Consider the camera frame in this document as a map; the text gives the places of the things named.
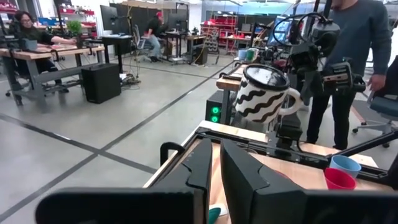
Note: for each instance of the green cloth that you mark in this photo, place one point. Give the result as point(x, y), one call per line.
point(214, 216)

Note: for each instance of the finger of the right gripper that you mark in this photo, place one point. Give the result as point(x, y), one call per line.
point(310, 85)

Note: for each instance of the black computer green lights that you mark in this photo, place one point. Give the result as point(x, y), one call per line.
point(214, 102)

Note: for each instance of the blue screen monitor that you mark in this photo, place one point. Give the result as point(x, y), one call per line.
point(281, 31)

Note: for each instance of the wooden background table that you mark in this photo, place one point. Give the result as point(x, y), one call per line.
point(228, 83)

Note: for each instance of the office chair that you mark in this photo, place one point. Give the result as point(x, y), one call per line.
point(384, 105)

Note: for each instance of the black speaker box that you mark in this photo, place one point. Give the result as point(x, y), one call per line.
point(101, 82)

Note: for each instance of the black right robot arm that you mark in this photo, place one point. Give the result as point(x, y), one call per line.
point(323, 34)

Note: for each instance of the wooden desk grey legs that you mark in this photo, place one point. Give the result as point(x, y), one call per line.
point(34, 54)

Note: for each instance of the green background cup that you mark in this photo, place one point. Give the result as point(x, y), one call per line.
point(250, 54)

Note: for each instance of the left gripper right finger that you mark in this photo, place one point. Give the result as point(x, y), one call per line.
point(245, 189)

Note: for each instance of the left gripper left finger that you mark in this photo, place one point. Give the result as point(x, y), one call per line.
point(196, 177)

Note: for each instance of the red mug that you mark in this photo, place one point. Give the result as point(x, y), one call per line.
point(339, 182)

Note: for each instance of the small blue cup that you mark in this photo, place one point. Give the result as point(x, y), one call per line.
point(348, 163)

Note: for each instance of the dark monitor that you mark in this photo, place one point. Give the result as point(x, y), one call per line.
point(109, 17)

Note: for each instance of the black white wavy mug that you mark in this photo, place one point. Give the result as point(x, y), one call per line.
point(261, 102)

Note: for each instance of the person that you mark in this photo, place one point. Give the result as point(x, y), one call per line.
point(360, 31)
point(34, 35)
point(154, 28)

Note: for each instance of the red shelving rack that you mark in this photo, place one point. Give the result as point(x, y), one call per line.
point(214, 31)

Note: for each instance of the blue background cup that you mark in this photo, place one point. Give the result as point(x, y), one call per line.
point(242, 54)

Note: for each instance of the person's hand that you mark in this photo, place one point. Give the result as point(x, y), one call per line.
point(376, 82)

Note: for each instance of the green potted plant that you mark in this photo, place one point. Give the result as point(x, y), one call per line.
point(74, 29)

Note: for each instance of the black aluminium table frame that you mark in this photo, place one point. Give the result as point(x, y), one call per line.
point(367, 143)

